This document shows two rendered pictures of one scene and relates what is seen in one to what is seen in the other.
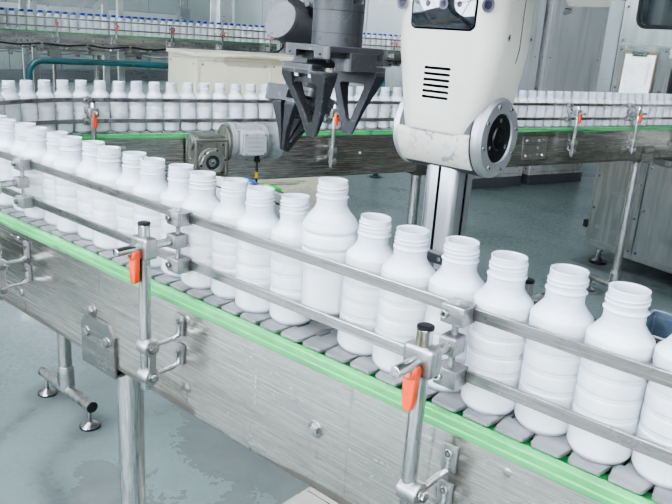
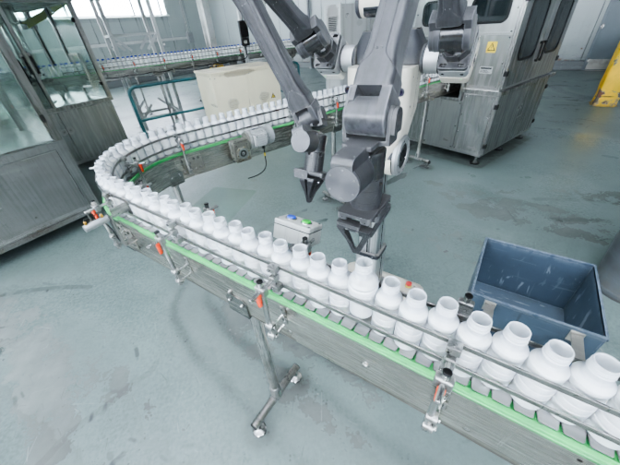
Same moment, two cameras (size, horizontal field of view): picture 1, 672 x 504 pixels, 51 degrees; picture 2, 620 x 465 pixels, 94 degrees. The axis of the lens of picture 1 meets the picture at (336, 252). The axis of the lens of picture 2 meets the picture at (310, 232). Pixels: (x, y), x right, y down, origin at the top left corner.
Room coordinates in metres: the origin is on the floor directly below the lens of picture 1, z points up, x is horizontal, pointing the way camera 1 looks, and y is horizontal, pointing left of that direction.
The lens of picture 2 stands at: (0.38, 0.15, 1.63)
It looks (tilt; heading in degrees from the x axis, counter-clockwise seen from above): 36 degrees down; 356
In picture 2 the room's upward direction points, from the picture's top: 5 degrees counter-clockwise
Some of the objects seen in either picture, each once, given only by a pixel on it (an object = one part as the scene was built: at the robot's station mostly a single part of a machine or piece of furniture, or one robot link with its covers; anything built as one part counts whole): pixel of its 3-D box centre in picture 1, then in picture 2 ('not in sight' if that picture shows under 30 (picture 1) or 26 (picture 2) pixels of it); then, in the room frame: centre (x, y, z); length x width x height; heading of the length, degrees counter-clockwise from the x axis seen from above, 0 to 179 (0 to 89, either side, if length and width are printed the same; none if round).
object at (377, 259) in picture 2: not in sight; (368, 274); (1.48, -0.23, 0.49); 0.13 x 0.13 x 0.40; 50
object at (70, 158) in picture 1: (72, 184); (201, 231); (1.21, 0.47, 1.08); 0.06 x 0.06 x 0.17
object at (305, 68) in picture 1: (322, 94); (360, 231); (0.82, 0.03, 1.30); 0.07 x 0.07 x 0.09; 50
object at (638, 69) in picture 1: (635, 78); not in sight; (4.46, -1.73, 1.22); 0.23 x 0.04 x 0.32; 32
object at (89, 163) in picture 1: (95, 190); (214, 234); (1.18, 0.42, 1.08); 0.06 x 0.06 x 0.17
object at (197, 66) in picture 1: (249, 134); (244, 108); (5.40, 0.71, 0.59); 1.10 x 0.62 x 1.18; 122
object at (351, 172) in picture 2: not in sight; (360, 151); (0.80, 0.04, 1.46); 0.12 x 0.09 x 0.12; 141
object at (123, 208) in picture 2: not in sight; (122, 232); (1.46, 0.88, 0.96); 0.23 x 0.10 x 0.27; 140
